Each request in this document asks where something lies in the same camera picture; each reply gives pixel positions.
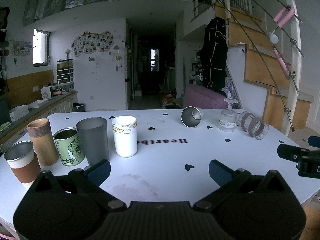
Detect clear glass with brown bands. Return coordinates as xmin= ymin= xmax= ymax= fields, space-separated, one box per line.
xmin=236 ymin=111 xmax=269 ymax=140

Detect green cartoon tin cup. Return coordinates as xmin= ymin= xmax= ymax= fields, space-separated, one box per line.
xmin=54 ymin=127 xmax=85 ymax=166

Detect white ceramic cartoon cup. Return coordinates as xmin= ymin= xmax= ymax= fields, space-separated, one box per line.
xmin=112 ymin=115 xmax=137 ymax=158

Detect steel cup lying sideways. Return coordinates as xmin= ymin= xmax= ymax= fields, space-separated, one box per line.
xmin=181 ymin=106 xmax=203 ymax=128

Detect bamboo wooden cup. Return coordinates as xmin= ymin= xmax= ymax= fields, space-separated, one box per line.
xmin=27 ymin=118 xmax=59 ymax=166

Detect steel cup with brown sleeve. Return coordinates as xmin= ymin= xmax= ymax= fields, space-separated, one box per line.
xmin=4 ymin=140 xmax=41 ymax=189

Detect dark grey tumbler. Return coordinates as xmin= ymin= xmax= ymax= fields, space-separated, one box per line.
xmin=76 ymin=117 xmax=109 ymax=166

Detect upside-down wine glass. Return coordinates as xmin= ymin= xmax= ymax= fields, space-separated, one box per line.
xmin=218 ymin=98 xmax=238 ymax=132

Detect black trash bin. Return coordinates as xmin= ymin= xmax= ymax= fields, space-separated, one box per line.
xmin=72 ymin=102 xmax=85 ymax=112

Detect kitchen counter cabinet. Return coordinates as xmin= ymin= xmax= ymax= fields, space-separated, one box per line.
xmin=1 ymin=91 xmax=78 ymax=154

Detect purple armchair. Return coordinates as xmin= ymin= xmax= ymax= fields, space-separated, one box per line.
xmin=183 ymin=85 xmax=228 ymax=109

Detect flat white tray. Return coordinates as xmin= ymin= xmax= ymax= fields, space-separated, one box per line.
xmin=28 ymin=99 xmax=49 ymax=109

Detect white small fan appliance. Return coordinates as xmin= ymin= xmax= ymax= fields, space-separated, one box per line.
xmin=41 ymin=86 xmax=52 ymax=100

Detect white box on counter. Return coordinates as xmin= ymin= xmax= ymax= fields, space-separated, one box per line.
xmin=9 ymin=105 xmax=29 ymax=122

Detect pink foam padding lower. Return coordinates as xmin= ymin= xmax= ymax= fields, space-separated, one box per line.
xmin=272 ymin=47 xmax=290 ymax=80

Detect pink foam padding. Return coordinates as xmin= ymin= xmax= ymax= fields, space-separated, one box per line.
xmin=273 ymin=5 xmax=295 ymax=28
xmin=272 ymin=47 xmax=290 ymax=80

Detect small drawer organizer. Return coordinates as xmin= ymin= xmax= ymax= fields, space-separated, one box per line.
xmin=56 ymin=59 xmax=74 ymax=84

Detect wooden staircase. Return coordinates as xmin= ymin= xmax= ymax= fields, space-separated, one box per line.
xmin=215 ymin=2 xmax=315 ymax=133

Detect black hanging coat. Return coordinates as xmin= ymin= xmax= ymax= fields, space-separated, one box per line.
xmin=199 ymin=17 xmax=228 ymax=92

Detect cloud photo collage board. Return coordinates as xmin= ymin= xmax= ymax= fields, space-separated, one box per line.
xmin=71 ymin=31 xmax=113 ymax=56

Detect window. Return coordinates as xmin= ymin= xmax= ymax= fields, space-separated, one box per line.
xmin=33 ymin=29 xmax=50 ymax=67

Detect pink foam padding upper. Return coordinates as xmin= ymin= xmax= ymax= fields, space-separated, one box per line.
xmin=273 ymin=5 xmax=295 ymax=28

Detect white stair railing post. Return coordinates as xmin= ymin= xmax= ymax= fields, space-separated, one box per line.
xmin=280 ymin=0 xmax=304 ymax=135

